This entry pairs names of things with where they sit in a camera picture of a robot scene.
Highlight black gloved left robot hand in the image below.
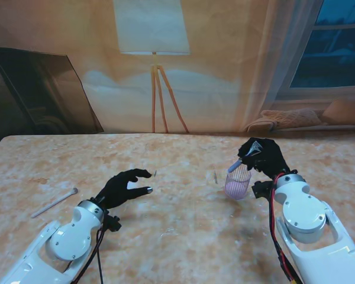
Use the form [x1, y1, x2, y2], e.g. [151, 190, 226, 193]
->
[96, 168, 153, 212]

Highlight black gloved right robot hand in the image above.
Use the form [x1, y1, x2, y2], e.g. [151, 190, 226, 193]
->
[237, 137, 291, 180]

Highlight lilac handled makeup brush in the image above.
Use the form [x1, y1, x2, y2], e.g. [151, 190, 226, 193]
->
[227, 141, 263, 173]

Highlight white handled makeup brush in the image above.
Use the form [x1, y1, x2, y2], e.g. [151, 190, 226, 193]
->
[31, 187, 79, 219]

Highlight printed room backdrop cloth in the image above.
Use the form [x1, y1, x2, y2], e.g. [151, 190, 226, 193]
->
[0, 0, 355, 135]

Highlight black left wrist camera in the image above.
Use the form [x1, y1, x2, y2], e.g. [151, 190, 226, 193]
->
[102, 214, 122, 233]

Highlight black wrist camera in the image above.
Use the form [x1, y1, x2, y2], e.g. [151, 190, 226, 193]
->
[102, 214, 122, 233]
[251, 180, 275, 199]

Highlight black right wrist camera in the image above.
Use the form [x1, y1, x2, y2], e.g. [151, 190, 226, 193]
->
[251, 180, 275, 199]

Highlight pink wire brush holder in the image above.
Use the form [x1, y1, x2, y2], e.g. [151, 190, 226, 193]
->
[224, 165, 252, 201]

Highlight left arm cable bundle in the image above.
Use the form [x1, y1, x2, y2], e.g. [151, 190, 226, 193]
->
[70, 226, 107, 284]

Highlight right arm red black cables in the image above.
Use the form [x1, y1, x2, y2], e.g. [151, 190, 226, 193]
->
[267, 173, 302, 284]

